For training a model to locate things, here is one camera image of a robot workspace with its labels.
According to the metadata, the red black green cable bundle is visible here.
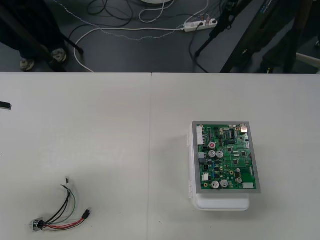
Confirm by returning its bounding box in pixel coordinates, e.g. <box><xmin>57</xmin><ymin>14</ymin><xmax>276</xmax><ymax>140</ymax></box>
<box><xmin>29</xmin><ymin>176</ymin><xmax>92</xmax><ymax>232</ymax></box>

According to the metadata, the person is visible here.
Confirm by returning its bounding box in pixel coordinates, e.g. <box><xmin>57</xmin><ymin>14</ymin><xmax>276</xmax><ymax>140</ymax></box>
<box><xmin>0</xmin><ymin>0</ymin><xmax>68</xmax><ymax>73</ymax></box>
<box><xmin>258</xmin><ymin>0</ymin><xmax>320</xmax><ymax>74</ymax></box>

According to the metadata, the white round base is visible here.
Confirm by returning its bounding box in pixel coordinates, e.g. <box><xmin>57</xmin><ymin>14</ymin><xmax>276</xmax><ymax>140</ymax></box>
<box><xmin>139</xmin><ymin>0</ymin><xmax>176</xmax><ymax>5</ymax></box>

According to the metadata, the white power strip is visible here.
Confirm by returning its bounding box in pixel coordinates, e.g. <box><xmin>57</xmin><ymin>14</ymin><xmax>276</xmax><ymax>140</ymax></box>
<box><xmin>184</xmin><ymin>18</ymin><xmax>219</xmax><ymax>33</ymax></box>

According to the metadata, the black slanted stand beam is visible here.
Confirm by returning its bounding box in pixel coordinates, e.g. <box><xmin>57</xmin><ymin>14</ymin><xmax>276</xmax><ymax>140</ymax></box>
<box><xmin>219</xmin><ymin>0</ymin><xmax>273</xmax><ymax>74</ymax></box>

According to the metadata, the white flat object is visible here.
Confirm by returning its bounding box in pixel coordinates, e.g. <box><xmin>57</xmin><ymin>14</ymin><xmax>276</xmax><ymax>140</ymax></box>
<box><xmin>296</xmin><ymin>52</ymin><xmax>320</xmax><ymax>75</ymax></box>

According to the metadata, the twisted white cable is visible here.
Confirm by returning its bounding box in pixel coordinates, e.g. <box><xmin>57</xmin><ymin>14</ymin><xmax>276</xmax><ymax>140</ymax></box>
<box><xmin>53</xmin><ymin>0</ymin><xmax>185</xmax><ymax>42</ymax></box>

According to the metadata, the smooth white power cable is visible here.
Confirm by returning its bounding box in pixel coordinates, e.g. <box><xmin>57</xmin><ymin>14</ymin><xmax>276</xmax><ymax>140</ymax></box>
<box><xmin>73</xmin><ymin>25</ymin><xmax>186</xmax><ymax>74</ymax></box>

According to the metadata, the green circuit board grey frame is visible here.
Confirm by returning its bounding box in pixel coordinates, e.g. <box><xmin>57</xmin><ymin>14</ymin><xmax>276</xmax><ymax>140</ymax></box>
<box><xmin>191</xmin><ymin>121</ymin><xmax>263</xmax><ymax>196</ymax></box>

